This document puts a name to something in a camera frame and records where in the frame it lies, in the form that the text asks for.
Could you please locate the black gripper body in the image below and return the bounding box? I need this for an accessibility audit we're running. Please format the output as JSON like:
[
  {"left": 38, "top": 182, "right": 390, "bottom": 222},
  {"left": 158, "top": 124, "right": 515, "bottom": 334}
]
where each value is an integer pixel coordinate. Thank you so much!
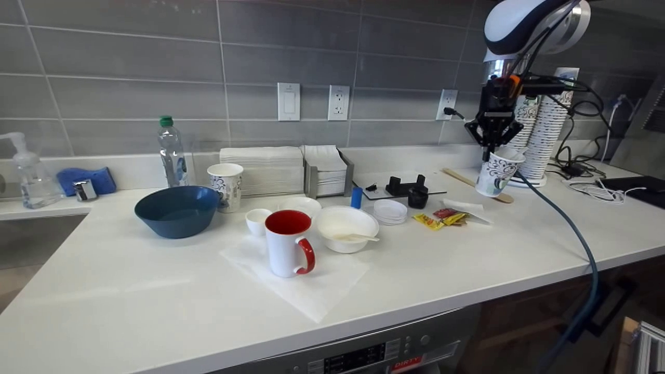
[{"left": 478, "top": 74, "right": 525, "bottom": 131}]

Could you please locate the printed paper cup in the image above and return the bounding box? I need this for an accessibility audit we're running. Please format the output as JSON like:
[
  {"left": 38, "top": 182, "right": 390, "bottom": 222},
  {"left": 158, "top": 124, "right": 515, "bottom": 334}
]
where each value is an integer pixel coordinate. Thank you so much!
[
  {"left": 476, "top": 153, "right": 526, "bottom": 200},
  {"left": 207, "top": 162, "right": 246, "bottom": 214}
]

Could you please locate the small white cup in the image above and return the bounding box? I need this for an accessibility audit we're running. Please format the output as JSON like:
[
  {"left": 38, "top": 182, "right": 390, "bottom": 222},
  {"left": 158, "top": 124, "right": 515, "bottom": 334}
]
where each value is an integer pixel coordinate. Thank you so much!
[{"left": 244, "top": 209, "right": 274, "bottom": 240}]

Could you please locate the wooden stir stick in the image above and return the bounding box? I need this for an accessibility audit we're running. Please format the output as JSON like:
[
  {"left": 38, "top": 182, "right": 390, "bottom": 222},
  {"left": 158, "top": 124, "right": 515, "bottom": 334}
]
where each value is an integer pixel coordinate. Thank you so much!
[{"left": 442, "top": 166, "right": 515, "bottom": 207}]

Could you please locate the white round tray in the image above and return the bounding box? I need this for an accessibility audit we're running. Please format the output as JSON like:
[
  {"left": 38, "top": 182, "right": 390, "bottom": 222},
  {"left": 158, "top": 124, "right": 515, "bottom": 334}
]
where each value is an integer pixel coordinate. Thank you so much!
[{"left": 520, "top": 165, "right": 550, "bottom": 191}]

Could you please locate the white sachet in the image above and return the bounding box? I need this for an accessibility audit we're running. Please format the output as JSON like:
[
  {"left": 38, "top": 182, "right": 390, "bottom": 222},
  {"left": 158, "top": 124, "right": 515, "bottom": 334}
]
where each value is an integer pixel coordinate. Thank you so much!
[
  {"left": 464, "top": 209, "right": 496, "bottom": 230},
  {"left": 442, "top": 198, "right": 487, "bottom": 214}
]

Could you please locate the black clamp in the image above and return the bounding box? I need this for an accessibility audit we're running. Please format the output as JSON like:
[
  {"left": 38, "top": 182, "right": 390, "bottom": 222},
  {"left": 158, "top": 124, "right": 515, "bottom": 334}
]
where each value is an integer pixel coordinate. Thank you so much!
[{"left": 385, "top": 172, "right": 428, "bottom": 200}]

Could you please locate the white plastic lid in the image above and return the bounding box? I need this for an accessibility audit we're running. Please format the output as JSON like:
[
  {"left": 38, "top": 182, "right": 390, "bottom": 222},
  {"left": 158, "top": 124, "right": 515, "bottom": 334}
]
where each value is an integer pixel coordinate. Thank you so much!
[{"left": 373, "top": 198, "right": 411, "bottom": 227}]

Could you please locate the black flat device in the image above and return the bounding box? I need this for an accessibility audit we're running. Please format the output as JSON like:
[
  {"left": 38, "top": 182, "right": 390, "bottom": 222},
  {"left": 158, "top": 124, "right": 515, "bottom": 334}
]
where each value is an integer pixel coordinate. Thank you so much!
[{"left": 601, "top": 174, "right": 665, "bottom": 211}]

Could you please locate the metal napkin holder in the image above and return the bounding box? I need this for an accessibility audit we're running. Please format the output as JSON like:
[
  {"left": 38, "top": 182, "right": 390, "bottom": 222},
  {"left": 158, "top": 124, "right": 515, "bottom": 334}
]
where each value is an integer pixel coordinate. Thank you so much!
[{"left": 302, "top": 143, "right": 356, "bottom": 200}]

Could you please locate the pale plastic spoon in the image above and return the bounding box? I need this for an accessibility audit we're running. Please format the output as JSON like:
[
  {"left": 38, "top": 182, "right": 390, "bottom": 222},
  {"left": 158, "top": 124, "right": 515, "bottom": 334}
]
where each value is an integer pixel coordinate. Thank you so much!
[{"left": 329, "top": 231, "right": 382, "bottom": 245}]

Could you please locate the white bowl with cream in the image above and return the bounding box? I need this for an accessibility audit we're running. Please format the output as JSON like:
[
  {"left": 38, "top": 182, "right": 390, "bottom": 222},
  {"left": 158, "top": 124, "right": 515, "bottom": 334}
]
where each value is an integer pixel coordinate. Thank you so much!
[{"left": 314, "top": 207, "right": 382, "bottom": 256}]

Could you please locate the dark wooden cabinet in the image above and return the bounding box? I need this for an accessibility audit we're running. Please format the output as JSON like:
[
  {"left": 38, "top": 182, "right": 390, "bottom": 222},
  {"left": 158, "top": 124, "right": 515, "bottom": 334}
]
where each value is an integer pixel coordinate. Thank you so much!
[{"left": 476, "top": 256, "right": 665, "bottom": 374}]

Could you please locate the white paper napkin sheet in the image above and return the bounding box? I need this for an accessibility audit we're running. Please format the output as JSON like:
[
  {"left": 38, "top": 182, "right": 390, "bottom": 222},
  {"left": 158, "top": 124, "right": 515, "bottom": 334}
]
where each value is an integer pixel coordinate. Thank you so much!
[{"left": 219, "top": 236, "right": 373, "bottom": 327}]

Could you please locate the red and white mug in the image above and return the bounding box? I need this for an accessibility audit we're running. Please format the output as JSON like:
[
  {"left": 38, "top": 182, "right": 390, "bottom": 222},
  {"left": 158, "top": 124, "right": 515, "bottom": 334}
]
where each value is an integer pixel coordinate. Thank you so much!
[{"left": 263, "top": 209, "right": 319, "bottom": 281}]

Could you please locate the steel dishwasher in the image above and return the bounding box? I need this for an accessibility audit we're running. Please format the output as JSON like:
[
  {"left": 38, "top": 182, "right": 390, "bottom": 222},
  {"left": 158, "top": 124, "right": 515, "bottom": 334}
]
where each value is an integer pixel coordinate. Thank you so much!
[{"left": 214, "top": 304, "right": 485, "bottom": 374}]

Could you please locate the green capped water bottle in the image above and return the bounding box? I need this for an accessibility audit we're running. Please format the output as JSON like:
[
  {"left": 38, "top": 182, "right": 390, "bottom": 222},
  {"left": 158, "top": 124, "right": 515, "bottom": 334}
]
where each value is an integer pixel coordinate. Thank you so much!
[{"left": 157, "top": 115, "right": 192, "bottom": 190}]

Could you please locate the dark blue bowl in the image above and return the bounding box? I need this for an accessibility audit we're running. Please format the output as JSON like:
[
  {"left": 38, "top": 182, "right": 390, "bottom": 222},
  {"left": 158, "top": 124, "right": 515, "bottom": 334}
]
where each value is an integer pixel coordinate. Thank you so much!
[{"left": 134, "top": 185, "right": 224, "bottom": 242}]

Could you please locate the blue sponge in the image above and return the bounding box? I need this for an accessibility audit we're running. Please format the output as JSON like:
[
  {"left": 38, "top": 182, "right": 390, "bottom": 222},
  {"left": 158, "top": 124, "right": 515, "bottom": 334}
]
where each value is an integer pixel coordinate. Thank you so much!
[{"left": 56, "top": 165, "right": 119, "bottom": 200}]

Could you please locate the small black white box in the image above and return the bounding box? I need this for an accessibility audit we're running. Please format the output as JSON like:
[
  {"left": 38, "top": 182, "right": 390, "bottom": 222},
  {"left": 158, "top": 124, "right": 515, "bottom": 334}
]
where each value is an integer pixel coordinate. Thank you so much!
[{"left": 71, "top": 178, "right": 100, "bottom": 204}]

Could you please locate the clear soap dispenser bottle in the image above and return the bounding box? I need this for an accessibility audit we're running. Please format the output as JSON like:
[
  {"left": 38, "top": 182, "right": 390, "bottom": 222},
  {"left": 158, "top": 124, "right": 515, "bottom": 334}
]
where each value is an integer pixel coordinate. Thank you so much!
[{"left": 0, "top": 131, "right": 59, "bottom": 212}]

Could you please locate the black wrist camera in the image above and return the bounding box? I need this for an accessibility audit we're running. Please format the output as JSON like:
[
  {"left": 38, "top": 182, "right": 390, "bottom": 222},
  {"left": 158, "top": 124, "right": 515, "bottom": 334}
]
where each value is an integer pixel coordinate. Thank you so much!
[{"left": 515, "top": 74, "right": 570, "bottom": 99}]

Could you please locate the white wall outlet with plug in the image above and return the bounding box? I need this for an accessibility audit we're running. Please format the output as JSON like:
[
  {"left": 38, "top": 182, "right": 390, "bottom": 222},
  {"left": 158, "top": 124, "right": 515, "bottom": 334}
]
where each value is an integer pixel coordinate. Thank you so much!
[{"left": 435, "top": 90, "right": 462, "bottom": 124}]

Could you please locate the black power adapter with cable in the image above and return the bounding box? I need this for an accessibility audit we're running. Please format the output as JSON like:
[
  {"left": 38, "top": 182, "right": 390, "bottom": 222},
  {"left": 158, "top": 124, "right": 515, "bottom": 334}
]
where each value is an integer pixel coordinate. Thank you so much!
[{"left": 554, "top": 90, "right": 615, "bottom": 179}]

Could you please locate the white thin cable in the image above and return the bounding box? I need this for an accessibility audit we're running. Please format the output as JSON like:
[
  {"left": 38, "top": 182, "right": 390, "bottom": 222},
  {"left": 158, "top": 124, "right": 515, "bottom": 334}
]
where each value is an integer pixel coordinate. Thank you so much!
[{"left": 574, "top": 178, "right": 650, "bottom": 207}]

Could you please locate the blue power cable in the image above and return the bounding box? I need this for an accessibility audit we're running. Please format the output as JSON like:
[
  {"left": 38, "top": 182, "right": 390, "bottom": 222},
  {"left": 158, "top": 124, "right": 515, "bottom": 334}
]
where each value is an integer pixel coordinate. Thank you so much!
[{"left": 444, "top": 106, "right": 603, "bottom": 374}]

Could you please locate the black cabinet handle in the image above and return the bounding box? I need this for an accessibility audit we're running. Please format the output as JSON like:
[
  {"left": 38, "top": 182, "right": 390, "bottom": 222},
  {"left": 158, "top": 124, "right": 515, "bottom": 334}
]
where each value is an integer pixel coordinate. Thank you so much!
[{"left": 588, "top": 276, "right": 637, "bottom": 340}]

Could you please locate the white light switch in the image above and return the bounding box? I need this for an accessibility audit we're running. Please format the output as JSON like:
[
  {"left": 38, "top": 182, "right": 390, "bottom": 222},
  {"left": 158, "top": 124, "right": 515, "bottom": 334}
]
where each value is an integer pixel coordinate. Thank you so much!
[{"left": 277, "top": 81, "right": 304, "bottom": 124}]

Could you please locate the light wooden frame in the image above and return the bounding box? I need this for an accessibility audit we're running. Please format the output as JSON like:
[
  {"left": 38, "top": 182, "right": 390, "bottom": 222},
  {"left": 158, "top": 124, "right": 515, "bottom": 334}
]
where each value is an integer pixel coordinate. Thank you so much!
[{"left": 612, "top": 317, "right": 665, "bottom": 374}]

